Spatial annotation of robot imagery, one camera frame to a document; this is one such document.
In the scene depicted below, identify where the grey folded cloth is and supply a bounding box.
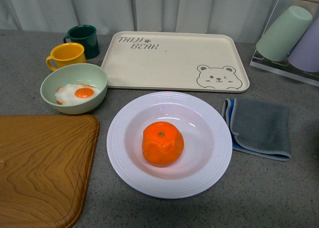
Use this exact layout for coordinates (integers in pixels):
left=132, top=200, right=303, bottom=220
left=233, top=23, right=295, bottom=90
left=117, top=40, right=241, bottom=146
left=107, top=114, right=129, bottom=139
left=221, top=99, right=292, bottom=162

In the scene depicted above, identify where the toy fried egg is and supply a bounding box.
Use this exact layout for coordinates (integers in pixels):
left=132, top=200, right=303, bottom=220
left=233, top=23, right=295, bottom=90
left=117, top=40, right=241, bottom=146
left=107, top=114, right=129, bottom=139
left=55, top=84, right=101, bottom=106

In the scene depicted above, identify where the light green bowl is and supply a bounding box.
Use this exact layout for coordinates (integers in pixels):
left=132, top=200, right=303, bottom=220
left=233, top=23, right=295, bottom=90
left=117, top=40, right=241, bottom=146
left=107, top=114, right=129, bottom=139
left=40, top=63, right=108, bottom=114

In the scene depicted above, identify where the yellow mug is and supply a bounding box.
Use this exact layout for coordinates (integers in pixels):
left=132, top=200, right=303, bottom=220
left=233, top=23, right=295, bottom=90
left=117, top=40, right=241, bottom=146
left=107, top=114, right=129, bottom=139
left=46, top=42, right=87, bottom=71

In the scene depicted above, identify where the grey curtain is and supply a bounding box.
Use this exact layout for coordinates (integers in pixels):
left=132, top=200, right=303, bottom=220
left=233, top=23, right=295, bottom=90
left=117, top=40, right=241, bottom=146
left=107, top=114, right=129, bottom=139
left=0, top=0, right=317, bottom=43

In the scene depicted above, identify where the white cup rack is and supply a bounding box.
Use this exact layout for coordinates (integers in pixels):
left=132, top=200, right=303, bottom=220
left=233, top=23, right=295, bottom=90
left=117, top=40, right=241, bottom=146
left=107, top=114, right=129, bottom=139
left=250, top=0, right=319, bottom=86

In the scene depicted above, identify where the purple upturned cup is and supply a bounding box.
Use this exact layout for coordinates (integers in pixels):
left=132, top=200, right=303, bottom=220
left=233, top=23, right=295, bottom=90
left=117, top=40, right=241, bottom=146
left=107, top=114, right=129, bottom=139
left=288, top=18, right=319, bottom=72

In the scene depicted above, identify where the orange mandarin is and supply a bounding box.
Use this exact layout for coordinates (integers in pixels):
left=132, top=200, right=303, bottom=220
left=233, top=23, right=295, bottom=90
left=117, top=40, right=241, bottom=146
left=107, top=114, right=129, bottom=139
left=142, top=121, right=184, bottom=166

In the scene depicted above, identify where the white ridged plate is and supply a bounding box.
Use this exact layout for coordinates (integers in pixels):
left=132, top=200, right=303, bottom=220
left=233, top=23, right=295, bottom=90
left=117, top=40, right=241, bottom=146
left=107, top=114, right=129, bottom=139
left=107, top=92, right=232, bottom=199

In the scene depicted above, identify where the green upturned cup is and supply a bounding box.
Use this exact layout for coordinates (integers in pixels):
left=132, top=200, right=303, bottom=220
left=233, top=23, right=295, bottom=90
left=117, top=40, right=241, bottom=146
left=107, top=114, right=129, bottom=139
left=256, top=6, right=313, bottom=62

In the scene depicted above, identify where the cream bear serving tray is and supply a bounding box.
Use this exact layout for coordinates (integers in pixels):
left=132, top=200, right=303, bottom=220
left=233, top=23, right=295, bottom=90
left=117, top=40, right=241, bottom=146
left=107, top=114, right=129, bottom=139
left=101, top=31, right=250, bottom=93

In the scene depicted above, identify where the dark green mug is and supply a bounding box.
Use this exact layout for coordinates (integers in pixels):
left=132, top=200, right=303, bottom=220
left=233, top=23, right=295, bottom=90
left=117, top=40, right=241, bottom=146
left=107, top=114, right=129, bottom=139
left=63, top=25, right=100, bottom=59

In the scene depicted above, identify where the wooden cutting board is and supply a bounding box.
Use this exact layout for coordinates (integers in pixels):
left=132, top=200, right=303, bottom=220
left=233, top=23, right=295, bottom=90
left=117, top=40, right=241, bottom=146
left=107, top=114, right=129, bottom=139
left=0, top=114, right=100, bottom=228

